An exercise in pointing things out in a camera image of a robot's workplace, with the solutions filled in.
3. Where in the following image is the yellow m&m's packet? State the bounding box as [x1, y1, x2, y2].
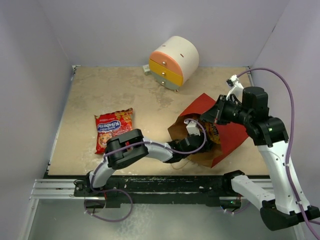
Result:
[200, 121, 221, 145]

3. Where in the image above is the small white box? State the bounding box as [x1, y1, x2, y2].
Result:
[142, 64, 151, 76]

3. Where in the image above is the red snack bag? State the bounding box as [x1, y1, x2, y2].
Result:
[94, 108, 134, 155]

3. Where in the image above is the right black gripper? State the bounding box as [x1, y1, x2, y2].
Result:
[201, 94, 252, 126]

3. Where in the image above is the round pastel drawer cabinet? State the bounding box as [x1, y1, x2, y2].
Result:
[148, 36, 200, 92]

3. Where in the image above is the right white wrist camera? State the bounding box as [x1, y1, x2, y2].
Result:
[226, 74, 244, 100]

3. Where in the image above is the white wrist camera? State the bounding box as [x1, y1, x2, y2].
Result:
[226, 74, 244, 100]
[184, 119, 201, 136]

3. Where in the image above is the black aluminium base frame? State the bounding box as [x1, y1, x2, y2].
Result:
[31, 171, 276, 210]

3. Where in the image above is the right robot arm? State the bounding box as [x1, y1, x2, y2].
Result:
[200, 86, 320, 231]

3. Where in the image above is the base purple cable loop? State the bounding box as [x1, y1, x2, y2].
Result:
[83, 183, 136, 221]

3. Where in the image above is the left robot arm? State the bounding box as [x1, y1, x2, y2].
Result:
[73, 129, 214, 196]

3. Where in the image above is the red brown paper bag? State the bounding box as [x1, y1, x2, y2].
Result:
[167, 93, 249, 168]

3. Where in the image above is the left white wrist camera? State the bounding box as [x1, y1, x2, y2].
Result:
[184, 119, 201, 136]

